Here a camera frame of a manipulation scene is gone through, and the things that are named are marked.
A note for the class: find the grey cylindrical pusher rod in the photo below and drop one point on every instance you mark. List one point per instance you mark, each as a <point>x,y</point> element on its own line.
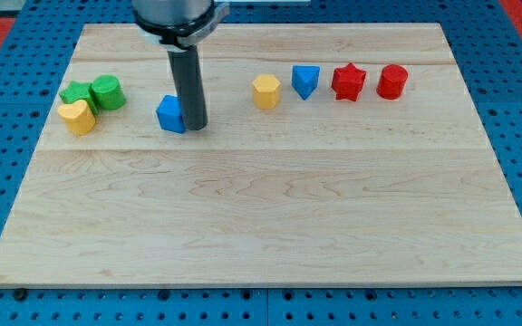
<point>187,77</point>

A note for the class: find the red cylinder block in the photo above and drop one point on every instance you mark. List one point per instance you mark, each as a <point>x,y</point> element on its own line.
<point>392,82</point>

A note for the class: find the green star block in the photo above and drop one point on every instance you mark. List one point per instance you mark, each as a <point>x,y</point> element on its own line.
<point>80,91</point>

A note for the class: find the blue triangle block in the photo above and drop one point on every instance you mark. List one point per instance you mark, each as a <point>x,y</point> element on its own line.
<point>305,80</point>

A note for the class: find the light wooden board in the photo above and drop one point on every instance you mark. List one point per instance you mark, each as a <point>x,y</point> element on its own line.
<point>310,194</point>

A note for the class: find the green cylinder block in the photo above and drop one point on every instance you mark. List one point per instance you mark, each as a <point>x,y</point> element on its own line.
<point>108,91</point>

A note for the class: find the yellow heart block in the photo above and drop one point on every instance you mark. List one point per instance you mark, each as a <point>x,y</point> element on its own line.
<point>77,117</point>

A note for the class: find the yellow hexagon block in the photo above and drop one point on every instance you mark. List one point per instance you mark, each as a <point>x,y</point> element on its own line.
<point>266,90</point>

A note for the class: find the red star block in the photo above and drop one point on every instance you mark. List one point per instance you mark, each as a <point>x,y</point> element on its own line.
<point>347,82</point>

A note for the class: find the blue cube block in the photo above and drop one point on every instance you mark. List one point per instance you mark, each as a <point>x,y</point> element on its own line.
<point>169,115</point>

